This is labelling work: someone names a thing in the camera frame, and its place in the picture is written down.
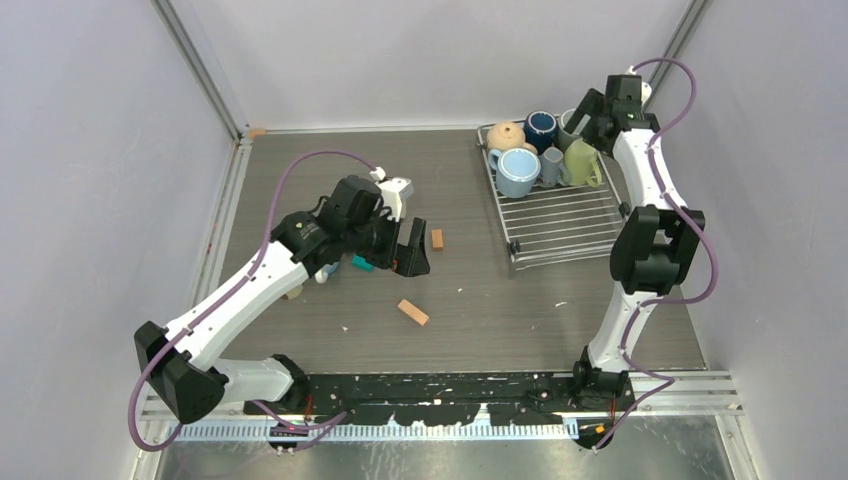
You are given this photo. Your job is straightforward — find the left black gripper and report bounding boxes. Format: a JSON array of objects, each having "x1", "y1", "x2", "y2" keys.
[{"x1": 345, "y1": 207, "x2": 430, "y2": 277}]

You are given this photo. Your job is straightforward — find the light green mug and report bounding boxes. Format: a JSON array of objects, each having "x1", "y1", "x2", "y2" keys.
[{"x1": 564, "y1": 139, "x2": 603, "y2": 188}]

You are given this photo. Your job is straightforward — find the small grey blue mug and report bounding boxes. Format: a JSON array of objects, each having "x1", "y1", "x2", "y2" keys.
[{"x1": 539, "y1": 146, "x2": 567, "y2": 188}]

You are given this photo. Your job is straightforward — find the blue white gradient mug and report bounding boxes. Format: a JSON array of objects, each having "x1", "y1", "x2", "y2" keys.
[{"x1": 314, "y1": 262, "x2": 339, "y2": 284}]

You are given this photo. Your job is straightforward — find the beige brown cup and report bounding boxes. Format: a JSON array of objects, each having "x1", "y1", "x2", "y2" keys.
[{"x1": 282, "y1": 285, "x2": 303, "y2": 300}]

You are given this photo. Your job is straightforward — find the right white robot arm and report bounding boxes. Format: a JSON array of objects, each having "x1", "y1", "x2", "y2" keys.
[{"x1": 566, "y1": 73, "x2": 705, "y2": 411}]

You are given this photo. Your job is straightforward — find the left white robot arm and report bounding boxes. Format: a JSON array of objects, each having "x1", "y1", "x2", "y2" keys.
[{"x1": 134, "y1": 175, "x2": 430, "y2": 425}]

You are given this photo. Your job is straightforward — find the grey patterned mug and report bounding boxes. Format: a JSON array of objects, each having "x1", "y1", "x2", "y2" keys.
[{"x1": 556, "y1": 108, "x2": 586, "y2": 153}]

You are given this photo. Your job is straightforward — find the teal block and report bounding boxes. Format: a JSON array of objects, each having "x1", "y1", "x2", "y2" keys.
[{"x1": 351, "y1": 255, "x2": 374, "y2": 272}]

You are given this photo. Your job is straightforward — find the small brown wooden block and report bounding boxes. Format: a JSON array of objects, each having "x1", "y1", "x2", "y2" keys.
[{"x1": 431, "y1": 229, "x2": 444, "y2": 252}]

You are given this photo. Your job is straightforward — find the navy blue mug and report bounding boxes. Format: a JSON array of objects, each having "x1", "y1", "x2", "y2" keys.
[{"x1": 523, "y1": 110, "x2": 558, "y2": 154}]

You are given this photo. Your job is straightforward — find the long light wooden block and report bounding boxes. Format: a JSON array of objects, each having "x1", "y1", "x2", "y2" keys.
[{"x1": 397, "y1": 299, "x2": 429, "y2": 326}]

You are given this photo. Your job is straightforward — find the light blue mug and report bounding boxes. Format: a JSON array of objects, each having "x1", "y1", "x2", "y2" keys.
[{"x1": 487, "y1": 148, "x2": 541, "y2": 199}]

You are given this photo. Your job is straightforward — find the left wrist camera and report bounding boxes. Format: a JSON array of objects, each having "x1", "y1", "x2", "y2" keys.
[{"x1": 369, "y1": 167, "x2": 414, "y2": 223}]

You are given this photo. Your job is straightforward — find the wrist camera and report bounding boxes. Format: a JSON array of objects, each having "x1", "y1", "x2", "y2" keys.
[
  {"x1": 625, "y1": 64, "x2": 653, "y2": 107},
  {"x1": 369, "y1": 167, "x2": 414, "y2": 223}
]

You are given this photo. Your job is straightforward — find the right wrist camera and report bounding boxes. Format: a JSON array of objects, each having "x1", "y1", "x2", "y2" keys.
[{"x1": 625, "y1": 64, "x2": 653, "y2": 107}]

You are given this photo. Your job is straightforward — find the wire dish rack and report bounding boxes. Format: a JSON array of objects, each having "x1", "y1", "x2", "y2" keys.
[{"x1": 476, "y1": 124, "x2": 630, "y2": 275}]

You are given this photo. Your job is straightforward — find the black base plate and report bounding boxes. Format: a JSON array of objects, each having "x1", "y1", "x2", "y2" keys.
[{"x1": 267, "y1": 372, "x2": 635, "y2": 426}]

